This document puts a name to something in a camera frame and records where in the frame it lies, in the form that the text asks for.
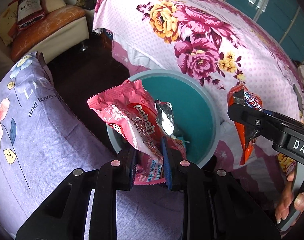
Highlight orange wafer snack wrapper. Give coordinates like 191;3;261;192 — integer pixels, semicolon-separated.
227;83;263;165

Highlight Hennessy bottle shaped pillow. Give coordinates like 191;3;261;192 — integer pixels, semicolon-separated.
17;0;45;31

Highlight person's right hand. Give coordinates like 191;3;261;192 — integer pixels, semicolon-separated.
275;171;304;224

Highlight pink snack wrapper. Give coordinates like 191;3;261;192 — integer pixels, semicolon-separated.
87;79;187;186

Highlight teal plastic trash bin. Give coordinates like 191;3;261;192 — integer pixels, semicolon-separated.
106;69;221;169

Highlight yellow cartoon pillow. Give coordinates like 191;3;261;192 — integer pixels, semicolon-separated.
0;1;18;46

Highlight pink floral bed sheet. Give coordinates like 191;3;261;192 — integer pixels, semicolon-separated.
92;0;304;230

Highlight beige sofa with orange cushion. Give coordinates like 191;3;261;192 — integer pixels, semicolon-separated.
0;0;89;81

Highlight purple floral bed blanket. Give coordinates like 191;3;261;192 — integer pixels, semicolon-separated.
0;52;183;239

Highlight teal glass cabinet doors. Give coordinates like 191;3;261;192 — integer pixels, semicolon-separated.
226;0;304;63

